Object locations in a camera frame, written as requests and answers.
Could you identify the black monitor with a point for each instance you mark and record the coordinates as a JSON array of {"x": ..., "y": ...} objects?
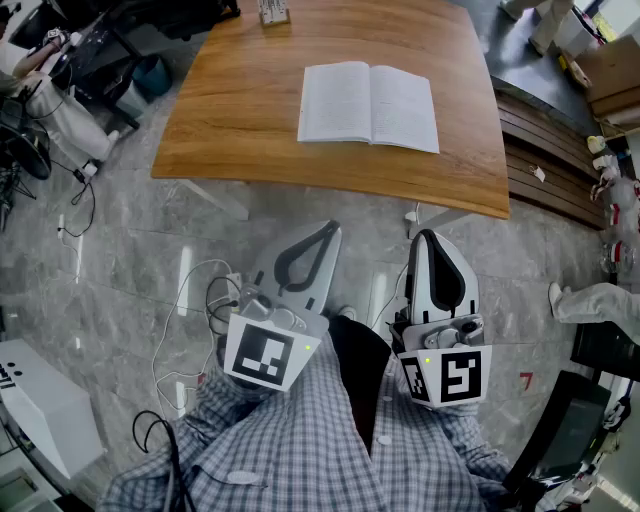
[{"x": 605, "y": 345}]

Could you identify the white power strip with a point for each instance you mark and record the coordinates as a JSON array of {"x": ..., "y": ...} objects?
[{"x": 61, "y": 227}]

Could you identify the cardboard box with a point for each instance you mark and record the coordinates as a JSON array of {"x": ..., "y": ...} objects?
[{"x": 612, "y": 75}]

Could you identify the teal bin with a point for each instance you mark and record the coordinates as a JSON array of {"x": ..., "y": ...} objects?
[{"x": 152, "y": 75}]

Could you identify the white book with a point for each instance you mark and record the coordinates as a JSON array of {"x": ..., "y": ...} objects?
[{"x": 340, "y": 105}]

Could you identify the person's left forearm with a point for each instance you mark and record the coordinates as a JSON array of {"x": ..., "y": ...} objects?
[{"x": 215, "y": 420}]

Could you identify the checked shirt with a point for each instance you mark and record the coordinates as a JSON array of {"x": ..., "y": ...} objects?
[{"x": 300, "y": 450}]

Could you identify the dark wooden slatted bench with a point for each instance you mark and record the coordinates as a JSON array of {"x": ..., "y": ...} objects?
[{"x": 550, "y": 165}]

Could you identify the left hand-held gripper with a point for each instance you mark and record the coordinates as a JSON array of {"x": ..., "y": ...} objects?
[{"x": 260, "y": 352}]

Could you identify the white cabinet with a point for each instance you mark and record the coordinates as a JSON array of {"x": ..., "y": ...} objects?
[{"x": 45, "y": 405}]

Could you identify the white table leg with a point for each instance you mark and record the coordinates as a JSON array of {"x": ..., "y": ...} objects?
[
  {"x": 440, "y": 216},
  {"x": 220, "y": 200}
]

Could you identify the black desk frame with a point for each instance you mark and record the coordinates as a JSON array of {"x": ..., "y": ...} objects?
[{"x": 115, "y": 30}]

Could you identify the person's right forearm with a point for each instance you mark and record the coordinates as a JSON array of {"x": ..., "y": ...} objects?
[{"x": 470, "y": 435}]

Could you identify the person's white shoe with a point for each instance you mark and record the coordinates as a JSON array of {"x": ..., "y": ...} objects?
[{"x": 347, "y": 312}]

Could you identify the black undershirt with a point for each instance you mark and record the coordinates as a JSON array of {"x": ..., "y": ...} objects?
[{"x": 360, "y": 370}]

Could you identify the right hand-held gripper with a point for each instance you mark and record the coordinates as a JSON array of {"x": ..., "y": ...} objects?
[{"x": 460, "y": 375}]

